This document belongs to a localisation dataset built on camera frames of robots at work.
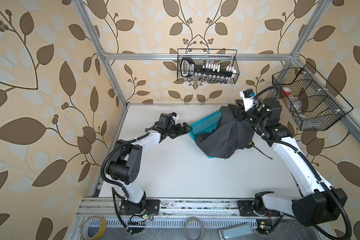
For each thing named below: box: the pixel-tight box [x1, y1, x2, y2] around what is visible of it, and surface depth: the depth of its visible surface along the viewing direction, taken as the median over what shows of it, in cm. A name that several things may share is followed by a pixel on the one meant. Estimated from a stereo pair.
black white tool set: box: [180, 57, 237, 79], surface depth 86 cm
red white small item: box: [281, 87, 292, 96], surface depth 86 cm
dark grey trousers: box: [195, 106, 255, 159], surface depth 77 cm
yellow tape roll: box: [80, 216, 107, 240], surface depth 69 cm
